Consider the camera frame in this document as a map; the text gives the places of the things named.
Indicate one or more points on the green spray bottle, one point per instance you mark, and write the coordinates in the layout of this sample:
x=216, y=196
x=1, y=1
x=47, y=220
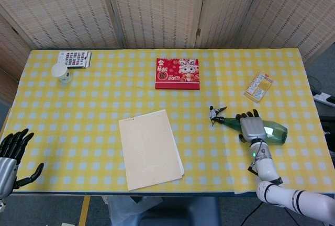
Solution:
x=272, y=130

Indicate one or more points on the yellow packaged item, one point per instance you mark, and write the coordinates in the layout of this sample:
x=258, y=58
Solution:
x=259, y=87

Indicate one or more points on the white paper cup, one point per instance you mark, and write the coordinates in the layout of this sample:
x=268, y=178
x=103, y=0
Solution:
x=61, y=73

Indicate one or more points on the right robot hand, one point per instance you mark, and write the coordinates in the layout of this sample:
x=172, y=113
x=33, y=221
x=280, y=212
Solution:
x=252, y=128

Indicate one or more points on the yellow checkered tablecloth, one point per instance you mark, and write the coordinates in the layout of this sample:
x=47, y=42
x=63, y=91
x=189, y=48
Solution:
x=162, y=121

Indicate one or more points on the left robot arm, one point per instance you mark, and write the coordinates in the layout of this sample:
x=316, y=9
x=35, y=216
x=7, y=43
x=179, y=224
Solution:
x=2, y=204

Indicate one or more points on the box with colourful print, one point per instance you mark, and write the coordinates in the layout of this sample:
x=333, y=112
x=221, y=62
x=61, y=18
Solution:
x=74, y=59

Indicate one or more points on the woven folding screen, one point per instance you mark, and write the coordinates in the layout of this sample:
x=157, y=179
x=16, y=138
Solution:
x=167, y=11

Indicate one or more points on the white power strip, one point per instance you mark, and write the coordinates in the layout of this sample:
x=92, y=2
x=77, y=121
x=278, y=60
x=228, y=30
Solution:
x=324, y=97

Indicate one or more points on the beige paper notepad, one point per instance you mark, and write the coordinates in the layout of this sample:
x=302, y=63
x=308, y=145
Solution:
x=150, y=150

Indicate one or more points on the blue chair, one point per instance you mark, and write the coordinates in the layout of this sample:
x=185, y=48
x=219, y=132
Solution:
x=167, y=211

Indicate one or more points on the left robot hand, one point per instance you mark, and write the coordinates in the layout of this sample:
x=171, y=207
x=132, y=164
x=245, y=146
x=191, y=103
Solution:
x=8, y=163

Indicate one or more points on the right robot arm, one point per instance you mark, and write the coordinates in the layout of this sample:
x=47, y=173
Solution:
x=277, y=181

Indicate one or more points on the red desk calendar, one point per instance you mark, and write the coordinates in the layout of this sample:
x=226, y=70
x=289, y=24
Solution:
x=177, y=73

